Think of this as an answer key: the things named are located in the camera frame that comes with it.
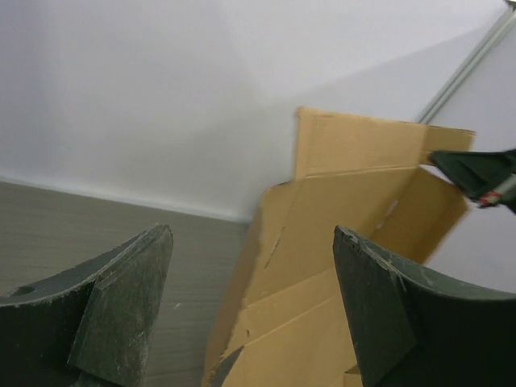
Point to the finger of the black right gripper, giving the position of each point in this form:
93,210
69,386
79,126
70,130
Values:
485,178

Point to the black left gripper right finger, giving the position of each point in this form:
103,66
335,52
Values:
413,326

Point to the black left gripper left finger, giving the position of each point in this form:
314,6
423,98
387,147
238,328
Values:
90,325

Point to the spare cardboard sheet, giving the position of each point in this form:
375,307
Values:
282,321

